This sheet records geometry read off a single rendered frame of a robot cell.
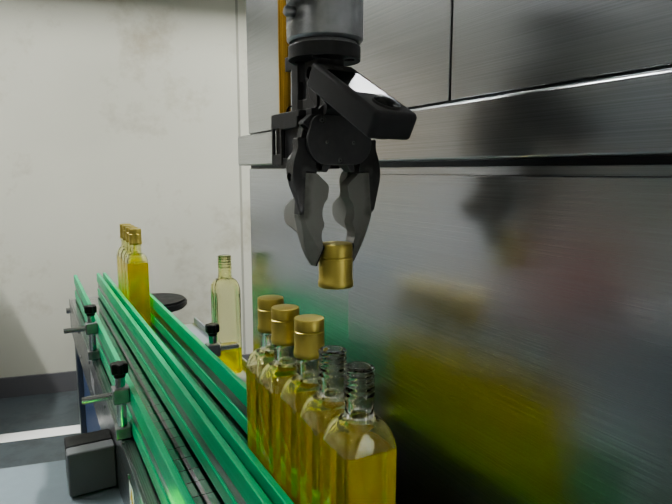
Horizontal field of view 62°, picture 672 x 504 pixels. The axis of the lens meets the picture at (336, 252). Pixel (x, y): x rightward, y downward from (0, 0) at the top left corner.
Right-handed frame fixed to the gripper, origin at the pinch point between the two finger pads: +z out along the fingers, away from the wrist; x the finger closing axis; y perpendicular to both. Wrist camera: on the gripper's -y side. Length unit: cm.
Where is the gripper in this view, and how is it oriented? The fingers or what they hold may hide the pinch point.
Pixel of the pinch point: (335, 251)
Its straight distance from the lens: 56.4
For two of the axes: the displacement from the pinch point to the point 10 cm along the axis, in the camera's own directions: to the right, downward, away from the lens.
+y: -5.2, -1.2, 8.4
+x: -8.5, 0.7, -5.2
